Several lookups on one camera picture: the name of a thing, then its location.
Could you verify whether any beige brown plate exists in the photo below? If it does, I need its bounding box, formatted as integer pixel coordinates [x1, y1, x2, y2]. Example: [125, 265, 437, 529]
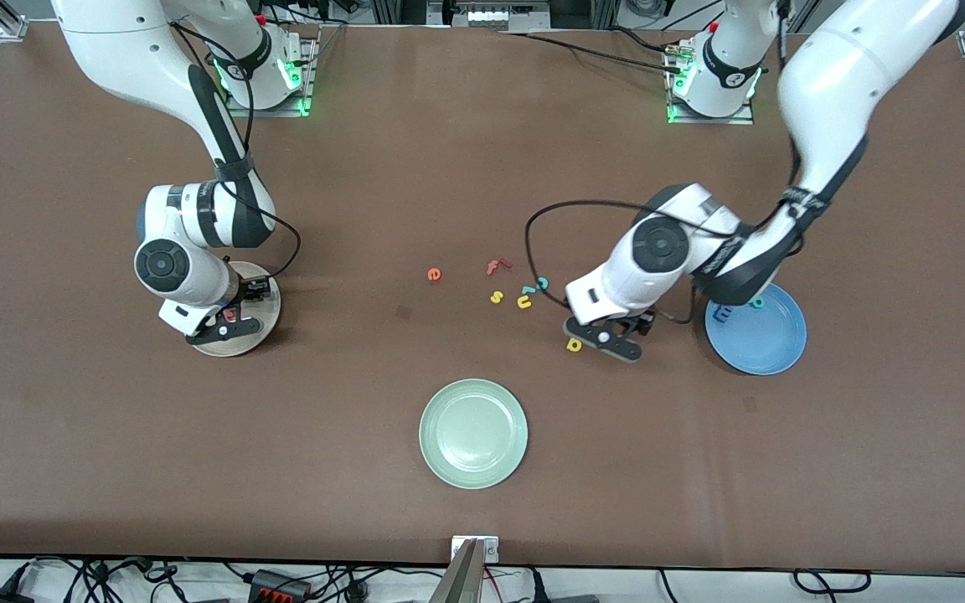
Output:
[194, 261, 282, 358]

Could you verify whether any blue plate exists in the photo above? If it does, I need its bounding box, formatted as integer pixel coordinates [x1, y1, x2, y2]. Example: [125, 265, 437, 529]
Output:
[704, 281, 808, 376]

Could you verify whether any pale green plate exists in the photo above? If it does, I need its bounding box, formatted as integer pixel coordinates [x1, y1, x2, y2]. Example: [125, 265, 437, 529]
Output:
[419, 379, 529, 490]

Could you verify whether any orange black connector box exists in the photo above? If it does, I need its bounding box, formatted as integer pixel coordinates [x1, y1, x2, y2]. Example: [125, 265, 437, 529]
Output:
[250, 569, 312, 603]

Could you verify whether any grey terminal block device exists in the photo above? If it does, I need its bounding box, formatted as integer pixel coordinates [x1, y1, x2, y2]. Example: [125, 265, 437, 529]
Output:
[449, 0, 550, 33]

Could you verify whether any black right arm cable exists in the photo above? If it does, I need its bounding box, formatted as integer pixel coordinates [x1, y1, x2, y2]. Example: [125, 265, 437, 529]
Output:
[171, 23, 302, 281]

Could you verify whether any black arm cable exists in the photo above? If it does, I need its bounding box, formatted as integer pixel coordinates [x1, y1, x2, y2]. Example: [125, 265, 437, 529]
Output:
[524, 199, 739, 326]
[171, 23, 302, 281]

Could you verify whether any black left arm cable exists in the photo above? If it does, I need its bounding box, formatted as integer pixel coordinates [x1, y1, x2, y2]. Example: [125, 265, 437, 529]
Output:
[524, 199, 739, 326]

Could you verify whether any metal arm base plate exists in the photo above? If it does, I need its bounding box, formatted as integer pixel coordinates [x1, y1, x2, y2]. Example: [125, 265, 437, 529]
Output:
[224, 33, 317, 118]
[667, 38, 756, 126]

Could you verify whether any long black table cable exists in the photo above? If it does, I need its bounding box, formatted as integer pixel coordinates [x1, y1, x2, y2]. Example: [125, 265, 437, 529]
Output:
[499, 32, 684, 75]

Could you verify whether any short black table cable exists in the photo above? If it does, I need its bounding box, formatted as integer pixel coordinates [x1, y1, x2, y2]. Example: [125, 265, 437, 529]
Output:
[608, 25, 674, 55]

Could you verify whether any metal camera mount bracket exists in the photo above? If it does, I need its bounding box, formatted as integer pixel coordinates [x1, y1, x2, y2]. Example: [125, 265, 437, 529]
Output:
[452, 536, 500, 564]

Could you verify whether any black looped floor cable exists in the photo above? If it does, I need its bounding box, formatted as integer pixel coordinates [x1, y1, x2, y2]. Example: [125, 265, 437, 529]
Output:
[791, 569, 874, 597]

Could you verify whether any aluminium camera pole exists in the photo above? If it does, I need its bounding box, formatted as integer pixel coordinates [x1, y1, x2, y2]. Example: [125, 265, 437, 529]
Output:
[428, 540, 485, 603]

